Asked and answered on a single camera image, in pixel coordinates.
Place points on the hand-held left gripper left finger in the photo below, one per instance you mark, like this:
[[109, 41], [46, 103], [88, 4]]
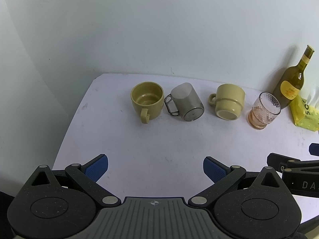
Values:
[[95, 169]]

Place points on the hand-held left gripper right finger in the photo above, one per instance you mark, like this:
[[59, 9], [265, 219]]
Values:
[[214, 171]]

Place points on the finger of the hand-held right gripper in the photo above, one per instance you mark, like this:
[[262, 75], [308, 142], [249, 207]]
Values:
[[314, 149], [276, 159]]

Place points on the grey transparent plastic cup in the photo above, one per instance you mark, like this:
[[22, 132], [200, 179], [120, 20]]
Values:
[[187, 102]]

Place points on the yellow tissue pack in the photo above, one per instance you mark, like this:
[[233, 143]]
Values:
[[307, 112]]

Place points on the pink textured glass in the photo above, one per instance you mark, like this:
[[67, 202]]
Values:
[[264, 110]]

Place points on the wine bottle with yellow label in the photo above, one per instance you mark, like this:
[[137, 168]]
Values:
[[290, 83]]

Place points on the olive yellow ceramic mug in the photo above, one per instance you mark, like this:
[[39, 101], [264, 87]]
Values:
[[147, 100], [229, 100]]

